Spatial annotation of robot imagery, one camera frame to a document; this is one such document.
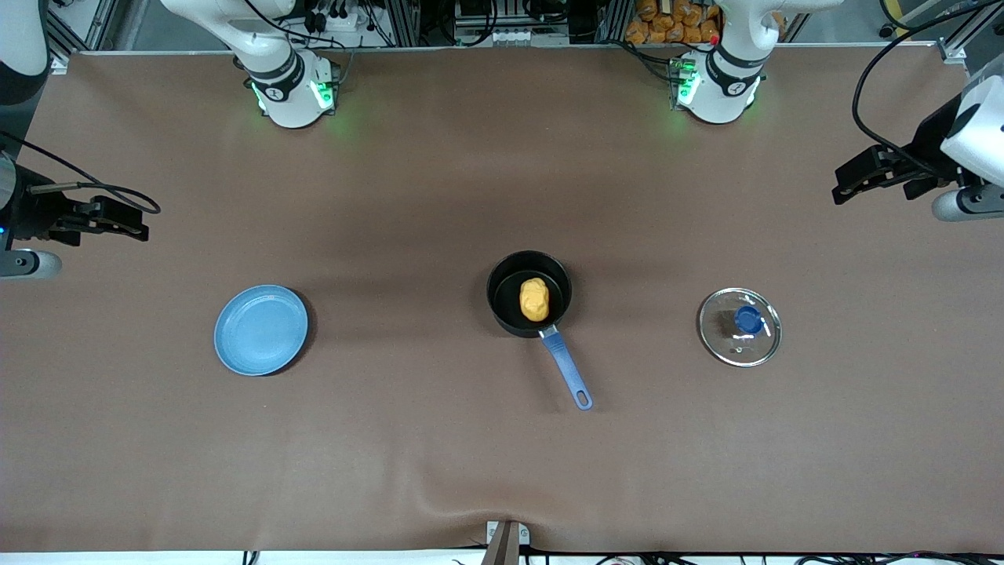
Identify glass lid blue knob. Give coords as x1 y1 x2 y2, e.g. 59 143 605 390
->
698 287 783 368

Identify yellow potato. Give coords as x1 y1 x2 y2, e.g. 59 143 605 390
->
519 277 551 323

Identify blue round plate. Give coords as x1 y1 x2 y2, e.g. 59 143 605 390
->
213 284 310 377

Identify pile of orange objects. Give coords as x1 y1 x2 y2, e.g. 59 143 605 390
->
624 0 787 46

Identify white power strip black plugs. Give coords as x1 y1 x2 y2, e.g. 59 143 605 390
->
302 0 373 37

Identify brown table mat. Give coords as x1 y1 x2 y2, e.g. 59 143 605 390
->
0 43 1004 555

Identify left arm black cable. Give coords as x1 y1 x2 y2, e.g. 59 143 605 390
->
852 0 1004 170

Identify aluminium frame profile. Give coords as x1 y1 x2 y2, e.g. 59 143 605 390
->
43 0 118 73
937 0 1004 65

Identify aluminium frame post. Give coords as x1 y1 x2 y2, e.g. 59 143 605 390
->
386 0 422 48
598 0 636 45

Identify black pot blue handle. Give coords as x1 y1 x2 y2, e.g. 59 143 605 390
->
486 250 595 412

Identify metal camera pole bracket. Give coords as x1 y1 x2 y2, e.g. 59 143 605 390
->
486 520 531 565

